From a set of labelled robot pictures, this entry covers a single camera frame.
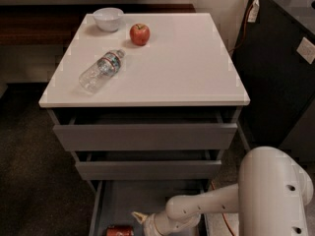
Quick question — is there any white paper tag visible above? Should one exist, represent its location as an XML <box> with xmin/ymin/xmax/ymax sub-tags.
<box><xmin>247</xmin><ymin>0</ymin><xmax>260</xmax><ymax>23</ymax></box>

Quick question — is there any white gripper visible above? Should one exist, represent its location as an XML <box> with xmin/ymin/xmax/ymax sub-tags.
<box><xmin>132</xmin><ymin>211</ymin><xmax>163</xmax><ymax>236</ymax></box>

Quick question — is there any red apple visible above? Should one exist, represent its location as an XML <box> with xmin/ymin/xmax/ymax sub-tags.
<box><xmin>129</xmin><ymin>24</ymin><xmax>151</xmax><ymax>46</ymax></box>

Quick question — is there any dark wooden bench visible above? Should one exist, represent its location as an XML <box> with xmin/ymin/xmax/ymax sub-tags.
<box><xmin>0</xmin><ymin>4</ymin><xmax>196</xmax><ymax>45</ymax></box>

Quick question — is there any white bowl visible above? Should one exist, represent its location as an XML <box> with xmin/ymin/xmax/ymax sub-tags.
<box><xmin>93</xmin><ymin>7</ymin><xmax>124</xmax><ymax>32</ymax></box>

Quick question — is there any white wall outlet plate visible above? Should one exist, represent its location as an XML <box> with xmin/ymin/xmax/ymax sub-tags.
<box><xmin>296</xmin><ymin>37</ymin><xmax>315</xmax><ymax>64</ymax></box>

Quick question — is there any black cabinet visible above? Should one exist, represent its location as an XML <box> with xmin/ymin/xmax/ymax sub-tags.
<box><xmin>232</xmin><ymin>0</ymin><xmax>315</xmax><ymax>162</ymax></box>

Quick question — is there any clear plastic water bottle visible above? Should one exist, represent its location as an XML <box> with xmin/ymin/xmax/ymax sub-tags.
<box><xmin>79</xmin><ymin>49</ymin><xmax>125</xmax><ymax>93</ymax></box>

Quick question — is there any grey top drawer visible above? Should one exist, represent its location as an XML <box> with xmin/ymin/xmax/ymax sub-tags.
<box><xmin>50</xmin><ymin>106</ymin><xmax>241</xmax><ymax>151</ymax></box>

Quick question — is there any grey middle drawer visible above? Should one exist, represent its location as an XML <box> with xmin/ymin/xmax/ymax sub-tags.
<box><xmin>75</xmin><ymin>150</ymin><xmax>221</xmax><ymax>180</ymax></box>

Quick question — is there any red coke can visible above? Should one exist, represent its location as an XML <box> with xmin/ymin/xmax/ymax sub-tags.
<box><xmin>105</xmin><ymin>225</ymin><xmax>134</xmax><ymax>236</ymax></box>

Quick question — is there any orange extension cable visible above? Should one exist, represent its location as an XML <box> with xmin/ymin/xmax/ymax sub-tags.
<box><xmin>210</xmin><ymin>0</ymin><xmax>315</xmax><ymax>236</ymax></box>

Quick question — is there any grey bottom drawer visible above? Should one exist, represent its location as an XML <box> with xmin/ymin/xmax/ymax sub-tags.
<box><xmin>89</xmin><ymin>180</ymin><xmax>204</xmax><ymax>236</ymax></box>

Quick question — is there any white cabinet counter top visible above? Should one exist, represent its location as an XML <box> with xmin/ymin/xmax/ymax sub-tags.
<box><xmin>39</xmin><ymin>13</ymin><xmax>250</xmax><ymax>108</ymax></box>

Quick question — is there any grey drawer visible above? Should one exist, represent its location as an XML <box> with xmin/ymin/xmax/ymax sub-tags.
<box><xmin>89</xmin><ymin>180</ymin><xmax>204</xmax><ymax>236</ymax></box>
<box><xmin>50</xmin><ymin>106</ymin><xmax>241</xmax><ymax>151</ymax></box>
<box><xmin>75</xmin><ymin>150</ymin><xmax>221</xmax><ymax>180</ymax></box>

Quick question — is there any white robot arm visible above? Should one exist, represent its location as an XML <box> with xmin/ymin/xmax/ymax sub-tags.
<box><xmin>132</xmin><ymin>147</ymin><xmax>314</xmax><ymax>236</ymax></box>

